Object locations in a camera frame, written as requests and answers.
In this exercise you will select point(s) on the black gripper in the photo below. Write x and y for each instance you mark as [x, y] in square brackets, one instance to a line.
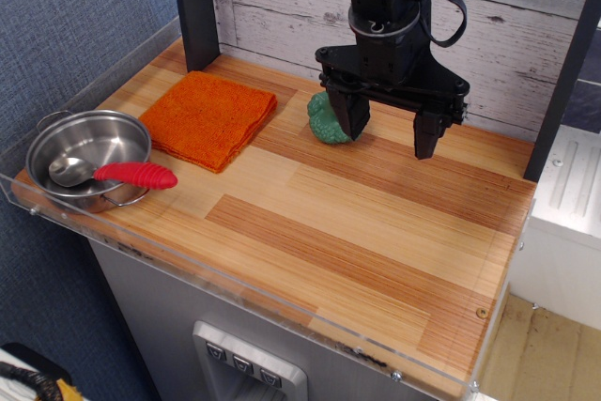
[404, 75]

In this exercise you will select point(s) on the orange towel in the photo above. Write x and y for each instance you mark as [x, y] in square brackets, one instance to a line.
[207, 120]

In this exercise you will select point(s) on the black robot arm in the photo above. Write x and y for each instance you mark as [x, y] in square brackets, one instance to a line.
[381, 21]

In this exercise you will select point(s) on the green plastic broccoli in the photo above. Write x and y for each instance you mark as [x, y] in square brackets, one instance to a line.
[323, 121]

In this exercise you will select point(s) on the white ribbed appliance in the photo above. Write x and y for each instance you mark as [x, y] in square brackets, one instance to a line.
[557, 261]

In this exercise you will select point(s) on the stainless steel pot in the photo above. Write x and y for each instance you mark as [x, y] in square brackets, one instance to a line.
[99, 137]

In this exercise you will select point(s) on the silver dispenser button panel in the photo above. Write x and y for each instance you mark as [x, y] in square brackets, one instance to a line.
[237, 370]

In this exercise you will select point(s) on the clear acrylic table guard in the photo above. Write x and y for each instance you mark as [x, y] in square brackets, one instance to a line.
[395, 261]

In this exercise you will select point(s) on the black yellow object corner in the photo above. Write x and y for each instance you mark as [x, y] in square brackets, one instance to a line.
[27, 375]

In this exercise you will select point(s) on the dark grey right post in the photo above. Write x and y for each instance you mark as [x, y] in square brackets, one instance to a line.
[571, 67]

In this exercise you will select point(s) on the dark grey post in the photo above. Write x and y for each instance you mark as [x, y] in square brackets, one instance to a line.
[571, 67]
[199, 33]

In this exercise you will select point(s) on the dark grey left post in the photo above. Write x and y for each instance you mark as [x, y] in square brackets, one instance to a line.
[199, 33]

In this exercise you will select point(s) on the red handled metal spoon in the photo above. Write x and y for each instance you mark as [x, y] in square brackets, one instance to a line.
[69, 172]

